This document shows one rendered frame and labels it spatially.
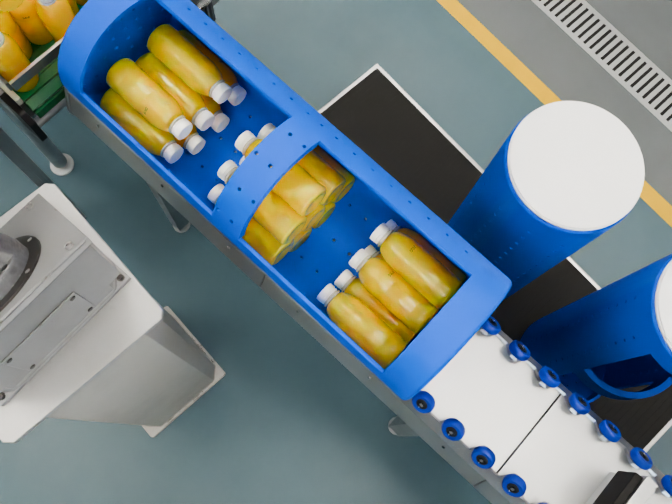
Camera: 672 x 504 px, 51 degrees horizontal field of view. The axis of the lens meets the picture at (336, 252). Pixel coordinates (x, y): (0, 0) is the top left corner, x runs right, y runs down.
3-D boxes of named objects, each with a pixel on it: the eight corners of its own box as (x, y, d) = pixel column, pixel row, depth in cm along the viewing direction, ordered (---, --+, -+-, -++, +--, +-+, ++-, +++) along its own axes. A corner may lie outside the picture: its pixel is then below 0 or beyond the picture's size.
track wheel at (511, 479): (529, 493, 129) (532, 485, 131) (510, 475, 130) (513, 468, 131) (514, 503, 132) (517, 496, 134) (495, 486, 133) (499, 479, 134)
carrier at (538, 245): (497, 325, 222) (528, 246, 229) (619, 256, 138) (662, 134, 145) (414, 288, 224) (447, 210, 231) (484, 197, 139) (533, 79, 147)
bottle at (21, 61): (43, 68, 155) (14, 26, 139) (34, 96, 154) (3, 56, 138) (13, 63, 155) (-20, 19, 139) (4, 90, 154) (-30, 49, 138)
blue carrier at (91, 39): (394, 407, 135) (421, 396, 108) (81, 116, 147) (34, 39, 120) (487, 301, 142) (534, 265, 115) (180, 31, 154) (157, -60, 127)
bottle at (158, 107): (135, 53, 135) (197, 109, 133) (125, 81, 139) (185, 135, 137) (110, 59, 130) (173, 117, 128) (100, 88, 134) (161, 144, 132)
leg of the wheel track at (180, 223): (181, 236, 240) (141, 168, 179) (169, 225, 241) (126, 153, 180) (193, 224, 241) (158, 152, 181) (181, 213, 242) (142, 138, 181)
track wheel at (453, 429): (466, 435, 131) (470, 429, 133) (448, 418, 132) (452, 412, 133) (453, 446, 134) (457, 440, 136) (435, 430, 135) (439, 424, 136)
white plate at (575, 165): (620, 252, 137) (618, 254, 138) (662, 132, 144) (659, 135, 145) (488, 194, 138) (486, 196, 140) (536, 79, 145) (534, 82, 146)
